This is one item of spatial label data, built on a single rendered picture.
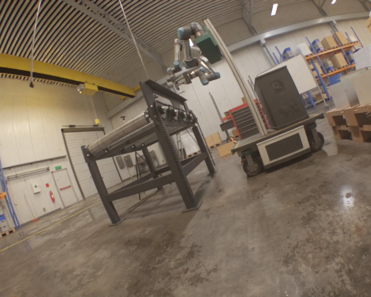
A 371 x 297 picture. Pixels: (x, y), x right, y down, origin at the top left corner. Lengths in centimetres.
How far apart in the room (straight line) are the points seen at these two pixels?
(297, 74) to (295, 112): 452
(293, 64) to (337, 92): 442
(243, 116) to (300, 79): 292
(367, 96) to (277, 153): 91
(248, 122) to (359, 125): 280
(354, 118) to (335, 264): 117
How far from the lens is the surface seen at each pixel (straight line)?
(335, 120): 187
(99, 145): 177
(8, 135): 1071
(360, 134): 160
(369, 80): 138
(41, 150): 1098
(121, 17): 1053
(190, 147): 1010
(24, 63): 860
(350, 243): 67
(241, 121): 388
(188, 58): 201
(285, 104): 161
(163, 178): 142
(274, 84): 162
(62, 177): 1096
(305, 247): 68
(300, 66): 614
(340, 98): 184
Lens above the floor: 47
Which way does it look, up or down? 1 degrees up
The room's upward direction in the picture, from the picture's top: 22 degrees counter-clockwise
